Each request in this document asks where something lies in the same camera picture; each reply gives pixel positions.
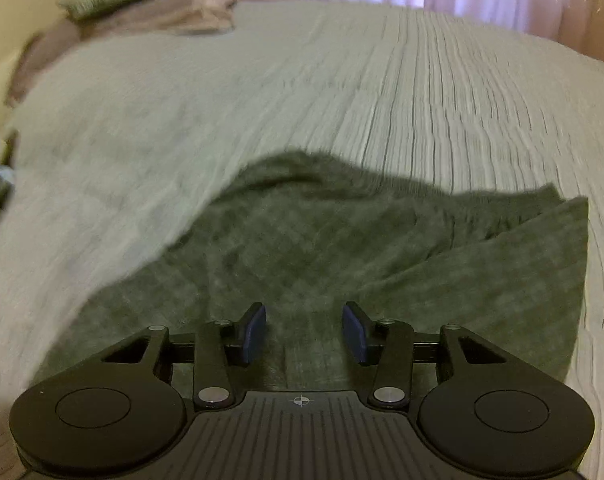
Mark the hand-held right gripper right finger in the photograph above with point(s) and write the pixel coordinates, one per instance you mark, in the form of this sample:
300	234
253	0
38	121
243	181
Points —
356	332

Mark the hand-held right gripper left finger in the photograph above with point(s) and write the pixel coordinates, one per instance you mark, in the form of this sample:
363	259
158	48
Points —
254	332

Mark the green waffle knit garment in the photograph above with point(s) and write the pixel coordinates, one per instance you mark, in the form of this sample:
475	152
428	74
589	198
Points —
307	240

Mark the light grey cloth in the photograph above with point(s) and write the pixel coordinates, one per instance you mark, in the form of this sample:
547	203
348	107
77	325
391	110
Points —
106	160

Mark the striped pale bedspread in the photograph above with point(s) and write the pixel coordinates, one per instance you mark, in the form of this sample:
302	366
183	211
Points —
432	110

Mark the folded mauve cloth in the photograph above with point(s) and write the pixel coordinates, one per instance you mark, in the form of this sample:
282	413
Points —
181	10

